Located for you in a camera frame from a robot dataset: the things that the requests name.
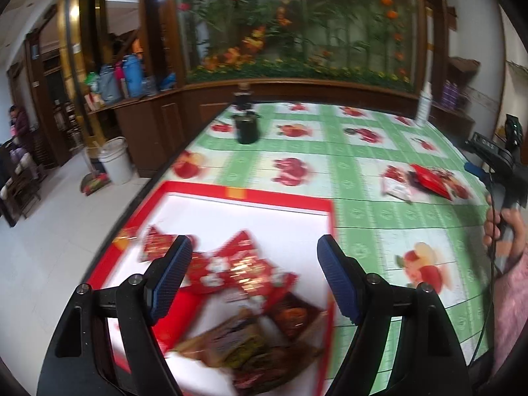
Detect person right hand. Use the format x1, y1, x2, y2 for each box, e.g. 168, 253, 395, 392
483, 195, 527, 267

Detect white spray bottle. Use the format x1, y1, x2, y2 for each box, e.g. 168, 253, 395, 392
414, 82, 432, 127

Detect green snack packet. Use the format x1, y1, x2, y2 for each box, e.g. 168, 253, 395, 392
223, 334, 267, 369

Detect grey thermos jug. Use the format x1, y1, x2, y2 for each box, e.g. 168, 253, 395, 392
98, 64, 123, 105

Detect pink sleeve forearm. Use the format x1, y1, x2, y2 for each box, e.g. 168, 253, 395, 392
492, 248, 528, 375

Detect black cylindrical container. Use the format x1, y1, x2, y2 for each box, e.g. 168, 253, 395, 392
232, 111, 259, 145

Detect blue thermos jug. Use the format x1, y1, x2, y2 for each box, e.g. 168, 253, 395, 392
123, 54, 143, 97

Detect red white tray box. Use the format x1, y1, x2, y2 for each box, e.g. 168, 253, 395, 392
88, 181, 335, 395

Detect broom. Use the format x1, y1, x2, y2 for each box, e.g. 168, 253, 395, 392
80, 148, 110, 197

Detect small black box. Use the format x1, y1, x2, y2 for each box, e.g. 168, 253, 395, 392
234, 82, 252, 112

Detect large red snack packet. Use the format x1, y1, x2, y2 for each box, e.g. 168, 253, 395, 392
153, 287, 208, 354

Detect orange sesame snack packet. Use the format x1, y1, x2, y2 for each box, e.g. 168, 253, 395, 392
173, 308, 269, 368

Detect red floral snack packet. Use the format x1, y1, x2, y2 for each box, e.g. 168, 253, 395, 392
186, 231, 275, 298

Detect white plastic bucket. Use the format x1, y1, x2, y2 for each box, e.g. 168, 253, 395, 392
98, 137, 133, 185

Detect person in dark coat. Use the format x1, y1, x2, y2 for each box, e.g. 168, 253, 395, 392
9, 105, 34, 155

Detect purple bottles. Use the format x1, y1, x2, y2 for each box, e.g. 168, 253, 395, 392
440, 80, 459, 110

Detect dark red small packet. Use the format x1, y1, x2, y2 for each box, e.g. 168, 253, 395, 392
138, 226, 176, 262

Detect red glossy snack packet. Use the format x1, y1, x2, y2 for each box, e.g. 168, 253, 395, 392
410, 164, 452, 200

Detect pink white snack packet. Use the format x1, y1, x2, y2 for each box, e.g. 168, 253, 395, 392
382, 165, 413, 203

